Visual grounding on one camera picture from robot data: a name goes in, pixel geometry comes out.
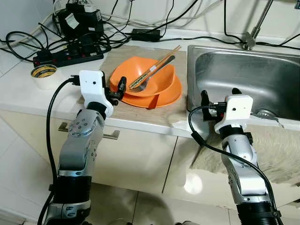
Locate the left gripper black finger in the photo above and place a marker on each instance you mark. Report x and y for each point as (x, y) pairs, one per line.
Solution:
(122, 85)

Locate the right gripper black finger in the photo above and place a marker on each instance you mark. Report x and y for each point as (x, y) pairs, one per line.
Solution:
(205, 101)
(237, 92)

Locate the orange plastic bowl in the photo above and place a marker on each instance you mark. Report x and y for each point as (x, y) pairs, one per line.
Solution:
(140, 68)

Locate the metal fork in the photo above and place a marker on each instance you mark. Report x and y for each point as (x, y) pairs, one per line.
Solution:
(168, 62)

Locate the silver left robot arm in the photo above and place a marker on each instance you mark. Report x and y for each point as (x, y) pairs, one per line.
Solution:
(79, 140)

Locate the stainless steel sink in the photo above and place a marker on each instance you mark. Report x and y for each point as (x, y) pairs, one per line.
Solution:
(243, 75)

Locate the beige cloth counter mat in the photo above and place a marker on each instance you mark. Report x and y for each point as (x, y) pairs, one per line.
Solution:
(140, 116)

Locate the white paper sheet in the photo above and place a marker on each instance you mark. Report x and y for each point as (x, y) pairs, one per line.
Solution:
(180, 125)

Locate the metal sink drain strainer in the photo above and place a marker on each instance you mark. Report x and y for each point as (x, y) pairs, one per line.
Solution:
(266, 114)

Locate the metal faucet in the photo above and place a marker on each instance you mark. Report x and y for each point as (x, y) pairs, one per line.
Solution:
(248, 42)

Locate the black power adapter brick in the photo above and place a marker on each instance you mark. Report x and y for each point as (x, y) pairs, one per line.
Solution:
(145, 35)

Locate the black power strip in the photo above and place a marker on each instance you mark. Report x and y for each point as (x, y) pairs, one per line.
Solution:
(70, 57)

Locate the beige hanging towel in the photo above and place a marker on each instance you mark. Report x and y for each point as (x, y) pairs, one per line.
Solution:
(272, 150)

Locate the cream cabinet door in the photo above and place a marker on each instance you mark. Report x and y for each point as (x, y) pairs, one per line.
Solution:
(140, 159)
(211, 180)

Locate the black battery charger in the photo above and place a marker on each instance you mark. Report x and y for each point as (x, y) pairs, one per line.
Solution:
(79, 21)

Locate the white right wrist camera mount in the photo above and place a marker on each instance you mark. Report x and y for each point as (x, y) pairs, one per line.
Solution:
(236, 110)

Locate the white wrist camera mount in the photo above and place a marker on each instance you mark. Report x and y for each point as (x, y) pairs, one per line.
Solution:
(91, 84)
(236, 110)

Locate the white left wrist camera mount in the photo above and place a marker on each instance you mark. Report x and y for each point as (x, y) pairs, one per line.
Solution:
(91, 84)

